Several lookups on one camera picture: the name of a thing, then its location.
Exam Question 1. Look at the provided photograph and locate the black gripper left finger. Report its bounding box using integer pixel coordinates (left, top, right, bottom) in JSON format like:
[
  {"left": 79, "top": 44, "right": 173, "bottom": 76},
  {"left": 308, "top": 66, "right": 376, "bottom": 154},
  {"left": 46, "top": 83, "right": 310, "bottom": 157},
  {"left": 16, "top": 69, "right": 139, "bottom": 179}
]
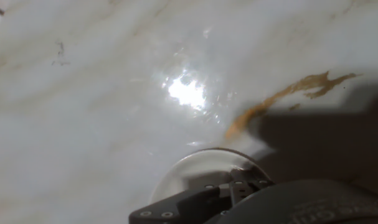
[{"left": 128, "top": 183, "right": 233, "bottom": 224}]

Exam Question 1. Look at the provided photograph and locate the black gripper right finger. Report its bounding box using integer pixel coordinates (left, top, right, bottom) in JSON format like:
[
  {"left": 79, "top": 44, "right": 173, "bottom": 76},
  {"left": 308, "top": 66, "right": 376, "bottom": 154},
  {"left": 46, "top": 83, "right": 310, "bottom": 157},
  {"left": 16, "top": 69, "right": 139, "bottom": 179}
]
[{"left": 229, "top": 169, "right": 275, "bottom": 206}]

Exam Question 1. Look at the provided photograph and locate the white floral ceramic plate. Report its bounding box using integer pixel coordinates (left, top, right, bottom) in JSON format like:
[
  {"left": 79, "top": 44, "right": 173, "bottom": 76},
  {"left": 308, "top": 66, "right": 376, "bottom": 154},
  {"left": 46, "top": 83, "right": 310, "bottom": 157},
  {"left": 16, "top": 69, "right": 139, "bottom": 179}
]
[{"left": 149, "top": 147, "right": 273, "bottom": 207}]

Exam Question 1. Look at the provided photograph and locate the marble pattern table mat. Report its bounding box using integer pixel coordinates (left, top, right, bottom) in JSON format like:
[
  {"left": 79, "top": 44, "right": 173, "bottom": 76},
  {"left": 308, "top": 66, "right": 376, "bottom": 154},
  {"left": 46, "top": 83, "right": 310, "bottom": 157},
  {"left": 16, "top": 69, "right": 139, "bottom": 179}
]
[{"left": 0, "top": 0, "right": 378, "bottom": 224}]

